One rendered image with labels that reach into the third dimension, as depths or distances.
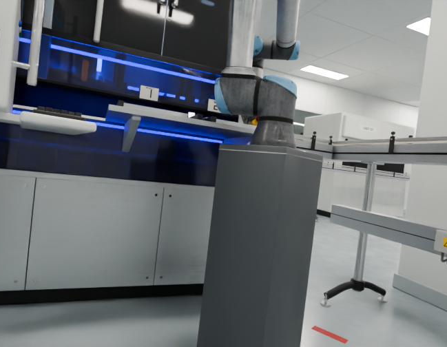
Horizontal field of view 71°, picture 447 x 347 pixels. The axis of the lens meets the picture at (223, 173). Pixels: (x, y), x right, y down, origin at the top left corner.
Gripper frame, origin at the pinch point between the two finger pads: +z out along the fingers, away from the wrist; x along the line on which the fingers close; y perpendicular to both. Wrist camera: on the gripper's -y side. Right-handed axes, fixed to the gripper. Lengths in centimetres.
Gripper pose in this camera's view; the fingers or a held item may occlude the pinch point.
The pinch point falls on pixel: (246, 124)
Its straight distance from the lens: 144.1
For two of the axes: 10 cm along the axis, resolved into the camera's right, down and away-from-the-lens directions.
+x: 9.2, 1.0, 3.8
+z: -1.1, 9.9, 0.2
